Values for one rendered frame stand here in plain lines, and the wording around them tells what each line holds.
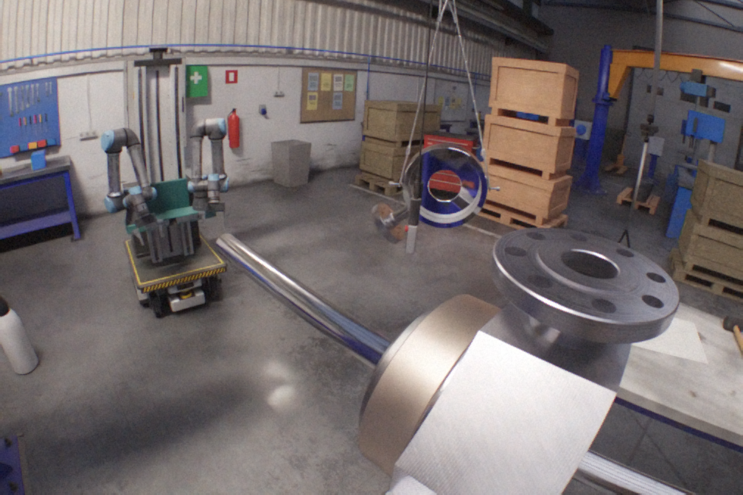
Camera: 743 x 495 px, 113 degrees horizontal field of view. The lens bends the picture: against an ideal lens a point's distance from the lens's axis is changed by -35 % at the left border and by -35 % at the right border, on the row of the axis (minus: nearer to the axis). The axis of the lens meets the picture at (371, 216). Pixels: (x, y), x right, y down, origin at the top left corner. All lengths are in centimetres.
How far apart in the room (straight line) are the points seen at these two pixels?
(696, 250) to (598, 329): 437
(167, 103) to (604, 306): 269
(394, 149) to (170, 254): 352
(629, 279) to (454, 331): 26
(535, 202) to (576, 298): 436
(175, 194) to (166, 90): 74
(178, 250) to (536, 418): 284
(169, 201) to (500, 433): 262
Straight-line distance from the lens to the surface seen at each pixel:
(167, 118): 279
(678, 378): 142
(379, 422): 59
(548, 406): 46
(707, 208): 466
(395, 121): 539
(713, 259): 482
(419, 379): 55
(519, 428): 46
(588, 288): 44
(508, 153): 488
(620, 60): 792
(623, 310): 42
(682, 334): 169
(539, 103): 474
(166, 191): 279
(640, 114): 1370
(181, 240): 300
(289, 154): 563
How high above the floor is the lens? 160
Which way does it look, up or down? 20 degrees down
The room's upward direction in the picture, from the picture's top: 4 degrees clockwise
